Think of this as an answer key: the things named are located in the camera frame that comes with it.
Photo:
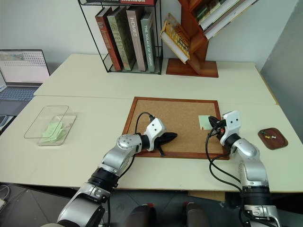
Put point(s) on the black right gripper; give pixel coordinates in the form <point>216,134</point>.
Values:
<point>219,129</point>

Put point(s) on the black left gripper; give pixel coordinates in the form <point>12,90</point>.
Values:
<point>162,140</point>

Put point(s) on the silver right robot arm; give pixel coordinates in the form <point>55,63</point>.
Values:
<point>251,151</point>

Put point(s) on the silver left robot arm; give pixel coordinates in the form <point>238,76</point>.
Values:
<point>125,144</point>

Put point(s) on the green sticky note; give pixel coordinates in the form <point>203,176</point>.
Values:
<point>203,121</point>

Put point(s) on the dark wooden tray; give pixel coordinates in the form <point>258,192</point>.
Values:
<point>275,143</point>

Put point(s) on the clear plastic box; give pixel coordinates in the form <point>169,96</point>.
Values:
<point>68,123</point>

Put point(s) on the wood-framed cork board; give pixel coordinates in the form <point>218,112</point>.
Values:
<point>180,118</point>

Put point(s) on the brown cardboard piece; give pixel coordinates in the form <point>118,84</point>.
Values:
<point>206,195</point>

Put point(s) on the wooden tree bookshelf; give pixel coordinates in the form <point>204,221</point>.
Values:
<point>196,47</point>

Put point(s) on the dark rounded shape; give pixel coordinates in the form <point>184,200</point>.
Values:
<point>196,215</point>

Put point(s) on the yellow patterned book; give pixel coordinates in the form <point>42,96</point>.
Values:
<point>176,37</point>

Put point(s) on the grey partition panel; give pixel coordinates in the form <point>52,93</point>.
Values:
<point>284,59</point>

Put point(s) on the white-paged book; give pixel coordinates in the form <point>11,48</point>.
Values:
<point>220,16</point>
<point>232,24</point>

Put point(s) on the green SOLACE OF SOAKING book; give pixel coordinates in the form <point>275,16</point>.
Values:
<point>148,42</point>

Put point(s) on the pink HOMES book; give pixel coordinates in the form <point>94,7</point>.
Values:
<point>136,37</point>

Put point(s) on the dark green book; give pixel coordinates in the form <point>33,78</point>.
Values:
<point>206,9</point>

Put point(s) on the pile of green notes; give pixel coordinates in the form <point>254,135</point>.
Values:
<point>53,132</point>

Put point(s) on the olive patterned book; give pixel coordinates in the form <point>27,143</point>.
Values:
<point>120,37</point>

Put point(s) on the red hardcover book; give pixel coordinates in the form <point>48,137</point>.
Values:
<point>107,40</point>

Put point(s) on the red book with white lettering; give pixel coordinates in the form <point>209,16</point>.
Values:
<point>137,1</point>

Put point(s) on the grey laptop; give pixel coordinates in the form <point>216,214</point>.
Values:
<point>21,68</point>

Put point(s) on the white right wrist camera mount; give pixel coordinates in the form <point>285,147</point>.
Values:
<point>232,123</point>

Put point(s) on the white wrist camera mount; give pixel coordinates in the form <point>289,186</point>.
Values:
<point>155,128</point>
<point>232,123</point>

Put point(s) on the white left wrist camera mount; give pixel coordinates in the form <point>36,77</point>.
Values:
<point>155,128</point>

